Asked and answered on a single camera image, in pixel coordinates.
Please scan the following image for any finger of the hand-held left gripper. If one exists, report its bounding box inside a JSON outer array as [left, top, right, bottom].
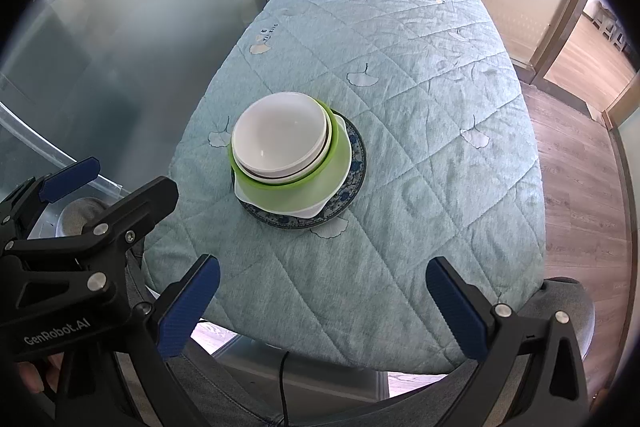
[[0, 157, 102, 253], [5, 176, 180, 294]]

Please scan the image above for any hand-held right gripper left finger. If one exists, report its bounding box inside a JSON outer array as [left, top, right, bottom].
[[55, 254, 222, 427]]

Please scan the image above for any teal quilted tablecloth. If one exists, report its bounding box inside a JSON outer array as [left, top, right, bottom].
[[142, 0, 547, 375]]

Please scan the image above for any blue patterned plate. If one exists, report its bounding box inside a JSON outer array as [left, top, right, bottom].
[[234, 119, 367, 230]]

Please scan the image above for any white stool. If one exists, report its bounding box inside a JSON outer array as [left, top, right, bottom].
[[592, 4, 622, 32], [606, 23, 633, 54]]

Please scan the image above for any person's left hand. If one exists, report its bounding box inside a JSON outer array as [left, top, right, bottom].
[[15, 353, 67, 396]]

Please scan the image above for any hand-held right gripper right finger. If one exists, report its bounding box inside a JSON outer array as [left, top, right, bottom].
[[425, 256, 591, 427]]

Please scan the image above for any black cable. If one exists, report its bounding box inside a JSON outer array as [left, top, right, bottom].
[[277, 349, 293, 427]]

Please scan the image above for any green plastic bowl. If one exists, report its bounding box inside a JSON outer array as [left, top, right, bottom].
[[229, 99, 352, 211]]

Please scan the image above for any large white bowl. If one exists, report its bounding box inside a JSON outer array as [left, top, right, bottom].
[[237, 107, 334, 186]]

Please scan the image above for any white round bin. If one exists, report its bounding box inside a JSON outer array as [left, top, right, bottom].
[[55, 198, 115, 239]]

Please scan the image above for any small white bowl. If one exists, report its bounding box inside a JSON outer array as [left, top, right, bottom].
[[231, 92, 328, 175], [235, 99, 332, 182]]

